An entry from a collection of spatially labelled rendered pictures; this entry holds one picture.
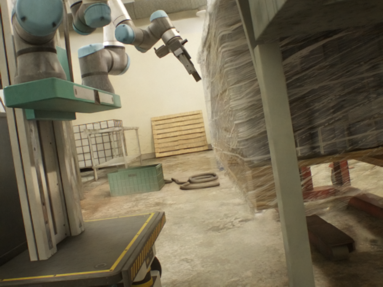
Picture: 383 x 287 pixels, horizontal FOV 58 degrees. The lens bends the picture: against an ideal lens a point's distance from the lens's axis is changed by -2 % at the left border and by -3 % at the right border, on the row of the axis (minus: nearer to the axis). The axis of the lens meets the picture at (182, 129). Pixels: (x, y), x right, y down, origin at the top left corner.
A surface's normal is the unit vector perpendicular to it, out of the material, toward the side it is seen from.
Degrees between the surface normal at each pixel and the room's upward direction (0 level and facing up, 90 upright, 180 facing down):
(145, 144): 90
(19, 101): 90
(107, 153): 90
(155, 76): 90
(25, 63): 73
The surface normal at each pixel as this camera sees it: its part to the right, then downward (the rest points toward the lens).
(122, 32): -0.50, 0.08
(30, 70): -0.04, -0.29
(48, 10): 0.45, 0.06
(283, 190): -0.02, 0.00
